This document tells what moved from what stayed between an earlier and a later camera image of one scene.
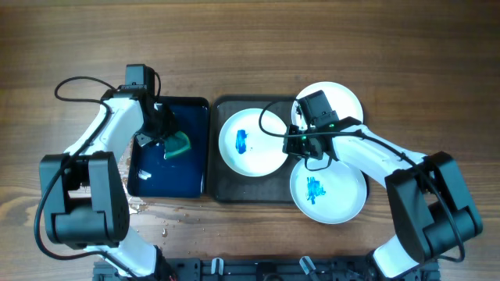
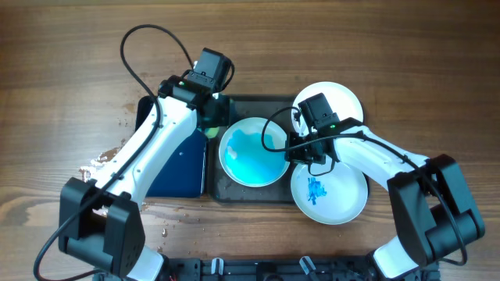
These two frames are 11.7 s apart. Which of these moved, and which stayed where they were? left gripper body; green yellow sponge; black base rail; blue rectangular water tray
Moved: green yellow sponge; left gripper body
Stayed: black base rail; blue rectangular water tray
